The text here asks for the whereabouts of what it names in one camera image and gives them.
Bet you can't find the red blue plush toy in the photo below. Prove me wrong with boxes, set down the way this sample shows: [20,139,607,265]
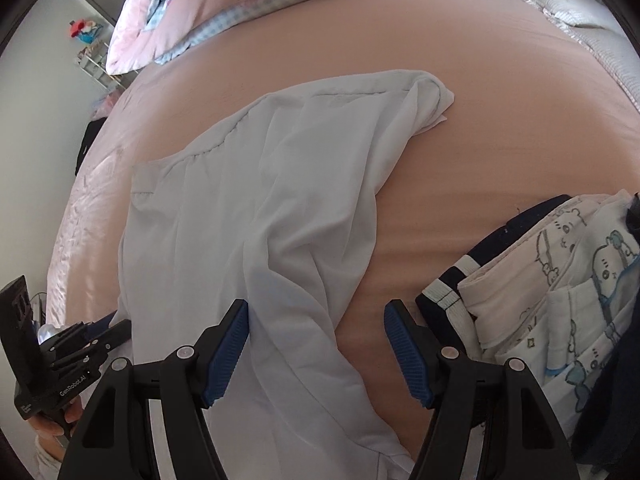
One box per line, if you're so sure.
[67,19,101,46]

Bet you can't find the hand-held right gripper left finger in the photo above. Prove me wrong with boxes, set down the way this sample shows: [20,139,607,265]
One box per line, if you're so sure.
[57,299,250,480]

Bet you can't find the black bag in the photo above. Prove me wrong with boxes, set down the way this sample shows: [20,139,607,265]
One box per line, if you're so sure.
[75,117,103,176]

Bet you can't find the pink bed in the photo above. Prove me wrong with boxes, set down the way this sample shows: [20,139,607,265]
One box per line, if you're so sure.
[47,0,640,466]

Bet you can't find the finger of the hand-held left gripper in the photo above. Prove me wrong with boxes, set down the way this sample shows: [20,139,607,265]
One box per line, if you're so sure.
[86,320,132,357]
[85,311,119,334]

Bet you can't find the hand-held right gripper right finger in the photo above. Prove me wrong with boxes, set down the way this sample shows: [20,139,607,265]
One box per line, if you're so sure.
[383,299,578,480]

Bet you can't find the person's left hand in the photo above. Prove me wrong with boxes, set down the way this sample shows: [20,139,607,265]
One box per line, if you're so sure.
[29,399,84,439]

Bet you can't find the pink cloth pile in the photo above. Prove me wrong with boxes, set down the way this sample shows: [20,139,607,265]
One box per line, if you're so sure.
[92,92,121,116]

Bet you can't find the white navy-trimmed t-shirt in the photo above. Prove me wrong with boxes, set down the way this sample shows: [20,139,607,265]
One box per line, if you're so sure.
[119,69,453,480]

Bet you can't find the navy garment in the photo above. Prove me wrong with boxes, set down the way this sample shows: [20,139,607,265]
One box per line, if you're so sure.
[417,192,640,480]

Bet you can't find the pink checked quilt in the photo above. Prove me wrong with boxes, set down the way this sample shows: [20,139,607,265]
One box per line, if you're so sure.
[106,0,483,78]

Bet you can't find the white shelf rack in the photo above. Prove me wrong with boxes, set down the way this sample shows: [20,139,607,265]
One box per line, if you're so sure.
[75,40,126,91]

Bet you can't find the cartoon printed pajamas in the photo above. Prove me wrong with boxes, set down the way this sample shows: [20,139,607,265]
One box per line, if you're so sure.
[457,192,640,416]

